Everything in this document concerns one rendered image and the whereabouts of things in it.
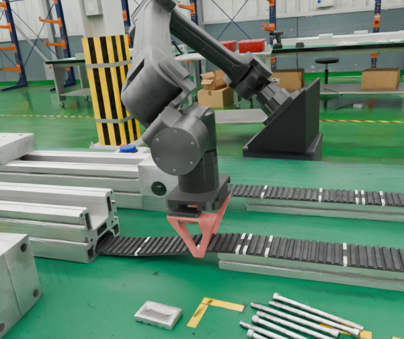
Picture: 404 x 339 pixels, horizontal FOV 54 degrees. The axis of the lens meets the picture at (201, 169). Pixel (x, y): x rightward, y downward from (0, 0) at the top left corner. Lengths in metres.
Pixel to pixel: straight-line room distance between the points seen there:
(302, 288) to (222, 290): 0.10
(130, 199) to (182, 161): 0.36
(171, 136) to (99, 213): 0.28
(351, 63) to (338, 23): 0.77
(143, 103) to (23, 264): 0.26
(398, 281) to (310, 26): 7.75
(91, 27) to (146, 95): 3.70
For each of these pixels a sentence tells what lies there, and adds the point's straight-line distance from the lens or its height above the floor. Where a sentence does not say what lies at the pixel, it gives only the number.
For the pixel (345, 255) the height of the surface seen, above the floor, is 0.81.
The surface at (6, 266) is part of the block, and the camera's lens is 0.54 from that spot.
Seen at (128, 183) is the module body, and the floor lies 0.84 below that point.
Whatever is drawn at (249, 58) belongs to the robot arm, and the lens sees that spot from 1.10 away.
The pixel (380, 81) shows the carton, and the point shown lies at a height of 0.32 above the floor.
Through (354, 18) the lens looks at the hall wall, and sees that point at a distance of 8.13.
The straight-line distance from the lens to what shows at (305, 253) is 0.55.
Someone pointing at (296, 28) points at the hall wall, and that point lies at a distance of 8.25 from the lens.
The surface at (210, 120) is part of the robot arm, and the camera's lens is 0.50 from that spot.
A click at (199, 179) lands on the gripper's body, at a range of 0.52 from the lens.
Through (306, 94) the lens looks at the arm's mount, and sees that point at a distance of 1.04.
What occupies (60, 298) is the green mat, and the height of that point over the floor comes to 0.78.
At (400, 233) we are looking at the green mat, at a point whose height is 0.78.
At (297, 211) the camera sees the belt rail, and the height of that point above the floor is 0.79.
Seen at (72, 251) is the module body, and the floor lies 0.80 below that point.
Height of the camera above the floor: 1.11
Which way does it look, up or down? 20 degrees down
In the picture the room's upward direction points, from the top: 5 degrees counter-clockwise
